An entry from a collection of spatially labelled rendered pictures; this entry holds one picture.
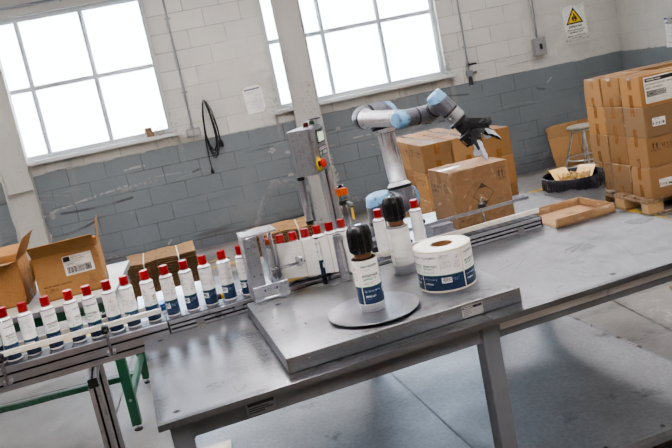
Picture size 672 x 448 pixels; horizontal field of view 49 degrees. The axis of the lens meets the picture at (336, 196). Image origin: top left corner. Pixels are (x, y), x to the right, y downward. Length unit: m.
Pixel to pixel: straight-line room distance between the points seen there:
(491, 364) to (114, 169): 6.47
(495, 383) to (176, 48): 6.46
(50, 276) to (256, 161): 4.54
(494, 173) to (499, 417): 1.34
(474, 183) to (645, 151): 3.18
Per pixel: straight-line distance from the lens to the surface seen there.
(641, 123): 6.44
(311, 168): 2.97
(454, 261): 2.52
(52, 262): 4.20
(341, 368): 2.23
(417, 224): 3.12
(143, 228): 8.50
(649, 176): 6.51
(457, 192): 3.43
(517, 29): 9.12
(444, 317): 2.39
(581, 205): 3.65
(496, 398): 2.52
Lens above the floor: 1.69
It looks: 10 degrees down
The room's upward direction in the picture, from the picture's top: 12 degrees counter-clockwise
